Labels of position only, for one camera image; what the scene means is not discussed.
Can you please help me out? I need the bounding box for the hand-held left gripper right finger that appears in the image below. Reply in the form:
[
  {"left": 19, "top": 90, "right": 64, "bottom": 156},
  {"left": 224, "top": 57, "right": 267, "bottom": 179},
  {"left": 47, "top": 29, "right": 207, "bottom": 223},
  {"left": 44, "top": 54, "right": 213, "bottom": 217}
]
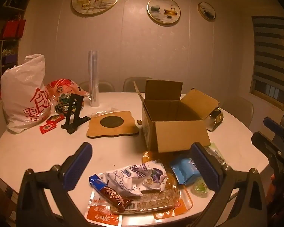
[{"left": 187, "top": 142, "right": 268, "bottom": 227}]

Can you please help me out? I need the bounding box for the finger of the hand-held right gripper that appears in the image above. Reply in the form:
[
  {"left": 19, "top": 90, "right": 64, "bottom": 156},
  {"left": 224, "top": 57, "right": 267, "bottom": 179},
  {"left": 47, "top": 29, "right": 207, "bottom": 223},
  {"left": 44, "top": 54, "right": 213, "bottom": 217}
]
[
  {"left": 263, "top": 113, "right": 284, "bottom": 147},
  {"left": 251, "top": 131, "right": 284, "bottom": 162}
]

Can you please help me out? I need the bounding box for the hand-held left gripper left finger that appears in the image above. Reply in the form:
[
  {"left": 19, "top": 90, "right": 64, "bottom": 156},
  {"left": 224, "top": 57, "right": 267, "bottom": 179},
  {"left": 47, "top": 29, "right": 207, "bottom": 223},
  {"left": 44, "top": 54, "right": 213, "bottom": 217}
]
[{"left": 16, "top": 142, "right": 93, "bottom": 227}]

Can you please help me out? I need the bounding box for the green candy packet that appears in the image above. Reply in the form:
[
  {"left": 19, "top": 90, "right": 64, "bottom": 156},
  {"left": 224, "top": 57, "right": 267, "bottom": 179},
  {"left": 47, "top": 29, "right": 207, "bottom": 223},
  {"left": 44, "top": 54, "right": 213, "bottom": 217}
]
[{"left": 205, "top": 142, "right": 228, "bottom": 166}]

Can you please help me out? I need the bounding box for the blue biscuit packet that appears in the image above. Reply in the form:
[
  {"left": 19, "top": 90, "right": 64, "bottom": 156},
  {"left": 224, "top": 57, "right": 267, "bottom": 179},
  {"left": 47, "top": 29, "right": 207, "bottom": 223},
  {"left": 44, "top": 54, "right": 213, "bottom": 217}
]
[{"left": 170, "top": 157, "right": 203, "bottom": 185}]

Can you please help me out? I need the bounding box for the cardboard box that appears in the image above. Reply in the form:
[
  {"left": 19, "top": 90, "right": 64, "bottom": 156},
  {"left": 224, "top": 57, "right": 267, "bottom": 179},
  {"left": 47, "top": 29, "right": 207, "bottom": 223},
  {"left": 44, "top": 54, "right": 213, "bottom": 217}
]
[{"left": 133, "top": 79, "right": 220, "bottom": 153}]

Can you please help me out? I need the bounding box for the clear orange snack packet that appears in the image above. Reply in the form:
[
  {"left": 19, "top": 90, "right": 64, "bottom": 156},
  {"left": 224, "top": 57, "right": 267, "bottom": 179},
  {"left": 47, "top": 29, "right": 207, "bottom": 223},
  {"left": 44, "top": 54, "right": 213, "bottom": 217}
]
[{"left": 142, "top": 150, "right": 161, "bottom": 163}]

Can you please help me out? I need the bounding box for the green jelly cup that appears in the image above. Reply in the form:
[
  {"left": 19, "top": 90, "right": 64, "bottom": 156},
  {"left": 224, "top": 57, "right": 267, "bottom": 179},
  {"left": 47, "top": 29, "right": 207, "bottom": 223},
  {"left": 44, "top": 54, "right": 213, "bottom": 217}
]
[{"left": 192, "top": 178, "right": 210, "bottom": 198}]

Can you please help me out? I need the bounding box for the beige chair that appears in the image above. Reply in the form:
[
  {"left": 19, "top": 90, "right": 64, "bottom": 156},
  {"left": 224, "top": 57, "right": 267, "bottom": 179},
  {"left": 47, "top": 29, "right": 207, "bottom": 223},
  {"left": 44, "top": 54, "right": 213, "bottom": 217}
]
[
  {"left": 79, "top": 80, "right": 115, "bottom": 93},
  {"left": 122, "top": 77, "right": 154, "bottom": 93},
  {"left": 221, "top": 96, "right": 254, "bottom": 133}
]

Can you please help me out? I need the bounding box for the brown chocolate bar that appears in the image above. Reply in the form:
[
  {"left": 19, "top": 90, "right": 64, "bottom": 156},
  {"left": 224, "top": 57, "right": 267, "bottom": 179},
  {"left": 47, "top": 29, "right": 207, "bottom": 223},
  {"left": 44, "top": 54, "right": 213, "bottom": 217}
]
[{"left": 89, "top": 174, "right": 133, "bottom": 212}]

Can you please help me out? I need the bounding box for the gold foil packet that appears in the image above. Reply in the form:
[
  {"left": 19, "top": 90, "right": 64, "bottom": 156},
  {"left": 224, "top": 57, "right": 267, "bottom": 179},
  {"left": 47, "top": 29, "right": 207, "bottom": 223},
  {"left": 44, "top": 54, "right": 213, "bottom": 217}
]
[{"left": 206, "top": 107, "right": 224, "bottom": 132}]

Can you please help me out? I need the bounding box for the black phone stand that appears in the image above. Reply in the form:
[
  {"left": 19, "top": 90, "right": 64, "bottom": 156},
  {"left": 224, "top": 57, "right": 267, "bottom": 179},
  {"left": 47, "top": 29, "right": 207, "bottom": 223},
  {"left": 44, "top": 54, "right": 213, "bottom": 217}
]
[{"left": 61, "top": 94, "right": 91, "bottom": 135}]

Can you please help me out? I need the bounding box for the red sachet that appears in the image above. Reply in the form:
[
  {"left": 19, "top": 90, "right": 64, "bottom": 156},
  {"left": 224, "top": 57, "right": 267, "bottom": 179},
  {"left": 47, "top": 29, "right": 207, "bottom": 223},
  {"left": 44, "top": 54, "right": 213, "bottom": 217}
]
[
  {"left": 46, "top": 114, "right": 65, "bottom": 124},
  {"left": 39, "top": 123, "right": 57, "bottom": 135}
]

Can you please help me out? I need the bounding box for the wooden coaster mat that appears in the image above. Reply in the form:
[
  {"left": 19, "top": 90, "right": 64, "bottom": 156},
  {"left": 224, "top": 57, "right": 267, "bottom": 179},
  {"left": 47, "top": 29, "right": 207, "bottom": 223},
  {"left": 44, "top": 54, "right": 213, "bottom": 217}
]
[{"left": 86, "top": 111, "right": 139, "bottom": 139}]

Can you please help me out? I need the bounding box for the clear plastic wrapper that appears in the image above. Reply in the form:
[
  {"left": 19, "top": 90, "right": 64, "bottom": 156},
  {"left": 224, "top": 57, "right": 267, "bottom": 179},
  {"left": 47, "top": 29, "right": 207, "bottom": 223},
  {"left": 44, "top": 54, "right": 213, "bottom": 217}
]
[{"left": 90, "top": 108, "right": 116, "bottom": 118}]

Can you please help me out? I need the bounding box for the white blue snack packet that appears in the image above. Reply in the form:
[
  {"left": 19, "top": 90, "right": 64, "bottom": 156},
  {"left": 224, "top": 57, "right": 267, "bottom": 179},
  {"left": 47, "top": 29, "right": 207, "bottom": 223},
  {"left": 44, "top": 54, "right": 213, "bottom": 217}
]
[{"left": 105, "top": 160, "right": 168, "bottom": 197}]

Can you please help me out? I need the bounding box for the window blind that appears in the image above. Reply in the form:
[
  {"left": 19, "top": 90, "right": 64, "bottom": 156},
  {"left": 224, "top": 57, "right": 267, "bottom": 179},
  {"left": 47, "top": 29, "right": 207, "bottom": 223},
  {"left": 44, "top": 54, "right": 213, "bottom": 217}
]
[{"left": 249, "top": 16, "right": 284, "bottom": 107}]

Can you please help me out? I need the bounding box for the orange sesame bar packet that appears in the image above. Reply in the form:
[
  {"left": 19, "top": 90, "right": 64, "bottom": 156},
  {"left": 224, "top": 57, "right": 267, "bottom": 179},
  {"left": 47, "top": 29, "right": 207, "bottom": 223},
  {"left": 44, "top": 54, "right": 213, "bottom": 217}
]
[{"left": 86, "top": 173, "right": 194, "bottom": 226}]

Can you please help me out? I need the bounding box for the red snack bag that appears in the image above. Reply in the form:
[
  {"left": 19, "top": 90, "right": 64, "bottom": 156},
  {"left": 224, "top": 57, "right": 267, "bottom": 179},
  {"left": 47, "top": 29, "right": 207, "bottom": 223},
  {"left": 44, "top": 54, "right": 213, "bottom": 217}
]
[{"left": 45, "top": 78, "right": 90, "bottom": 114}]

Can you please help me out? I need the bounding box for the stack of clear plastic cups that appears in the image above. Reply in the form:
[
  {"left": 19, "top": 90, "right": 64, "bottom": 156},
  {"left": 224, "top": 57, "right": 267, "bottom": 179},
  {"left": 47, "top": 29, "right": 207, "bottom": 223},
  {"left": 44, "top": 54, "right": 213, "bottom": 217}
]
[{"left": 88, "top": 50, "right": 101, "bottom": 107}]

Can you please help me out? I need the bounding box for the white plastic bag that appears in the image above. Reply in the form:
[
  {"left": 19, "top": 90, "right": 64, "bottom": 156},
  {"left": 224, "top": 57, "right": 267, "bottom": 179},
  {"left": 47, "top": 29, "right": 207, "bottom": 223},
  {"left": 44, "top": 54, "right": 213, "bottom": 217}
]
[{"left": 0, "top": 54, "right": 53, "bottom": 135}]

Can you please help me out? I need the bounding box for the purple box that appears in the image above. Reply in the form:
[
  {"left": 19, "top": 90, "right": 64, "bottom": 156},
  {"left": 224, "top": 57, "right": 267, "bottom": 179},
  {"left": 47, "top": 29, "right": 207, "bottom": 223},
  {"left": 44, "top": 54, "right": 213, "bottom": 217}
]
[{"left": 1, "top": 53, "right": 17, "bottom": 65}]

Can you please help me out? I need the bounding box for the red gift bag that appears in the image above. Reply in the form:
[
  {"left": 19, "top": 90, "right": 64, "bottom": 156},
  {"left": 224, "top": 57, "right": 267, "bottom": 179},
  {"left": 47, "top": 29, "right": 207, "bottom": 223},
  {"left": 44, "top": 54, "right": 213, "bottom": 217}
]
[
  {"left": 17, "top": 18, "right": 27, "bottom": 38},
  {"left": 2, "top": 21, "right": 19, "bottom": 39}
]

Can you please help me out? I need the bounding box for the small round wall picture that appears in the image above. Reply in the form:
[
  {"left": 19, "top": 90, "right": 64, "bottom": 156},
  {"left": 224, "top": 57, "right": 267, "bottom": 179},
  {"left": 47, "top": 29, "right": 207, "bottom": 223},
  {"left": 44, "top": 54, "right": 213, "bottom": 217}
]
[{"left": 198, "top": 2, "right": 216, "bottom": 21}]

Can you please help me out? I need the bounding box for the medium round wall picture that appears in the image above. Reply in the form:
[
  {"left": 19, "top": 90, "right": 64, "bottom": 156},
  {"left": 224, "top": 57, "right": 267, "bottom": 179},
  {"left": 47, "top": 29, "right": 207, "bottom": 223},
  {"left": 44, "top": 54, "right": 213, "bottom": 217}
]
[{"left": 147, "top": 0, "right": 181, "bottom": 25}]

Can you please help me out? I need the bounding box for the wooden wall shelf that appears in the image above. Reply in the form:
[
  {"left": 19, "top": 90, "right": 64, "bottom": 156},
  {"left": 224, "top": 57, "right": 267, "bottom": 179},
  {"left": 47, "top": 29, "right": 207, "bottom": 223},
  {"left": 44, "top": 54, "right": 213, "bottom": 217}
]
[{"left": 0, "top": 0, "right": 36, "bottom": 109}]

